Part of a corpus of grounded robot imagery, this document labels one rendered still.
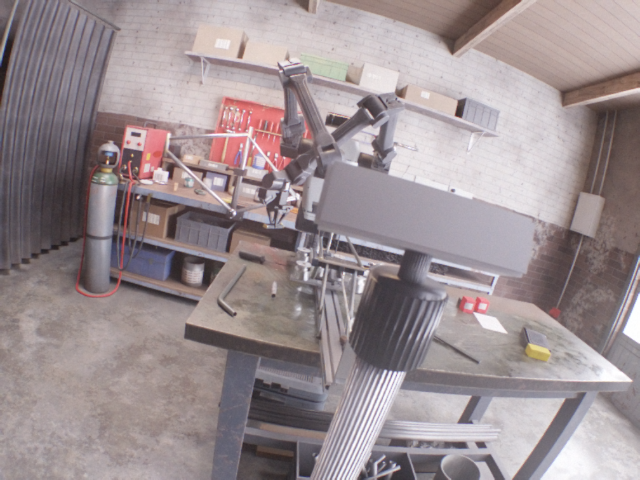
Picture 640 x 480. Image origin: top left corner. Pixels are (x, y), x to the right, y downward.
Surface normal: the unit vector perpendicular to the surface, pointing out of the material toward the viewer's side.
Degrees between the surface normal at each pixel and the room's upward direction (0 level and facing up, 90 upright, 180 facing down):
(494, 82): 90
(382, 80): 91
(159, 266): 90
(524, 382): 90
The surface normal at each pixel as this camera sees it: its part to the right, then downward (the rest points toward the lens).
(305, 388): 0.12, -0.52
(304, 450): 0.04, 0.24
